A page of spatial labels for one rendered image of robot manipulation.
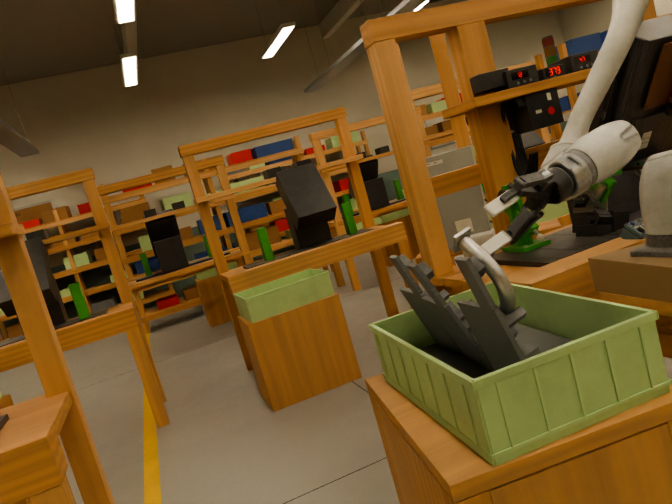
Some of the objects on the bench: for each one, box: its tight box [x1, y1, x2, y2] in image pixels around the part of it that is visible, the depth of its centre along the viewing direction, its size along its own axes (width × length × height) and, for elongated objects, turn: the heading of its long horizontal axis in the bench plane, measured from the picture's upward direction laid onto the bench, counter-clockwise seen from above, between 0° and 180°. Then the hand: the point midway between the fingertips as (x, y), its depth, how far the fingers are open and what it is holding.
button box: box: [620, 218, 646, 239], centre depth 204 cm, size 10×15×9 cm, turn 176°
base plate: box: [491, 210, 642, 267], centre depth 239 cm, size 42×110×2 cm, turn 176°
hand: (489, 230), depth 120 cm, fingers open, 13 cm apart
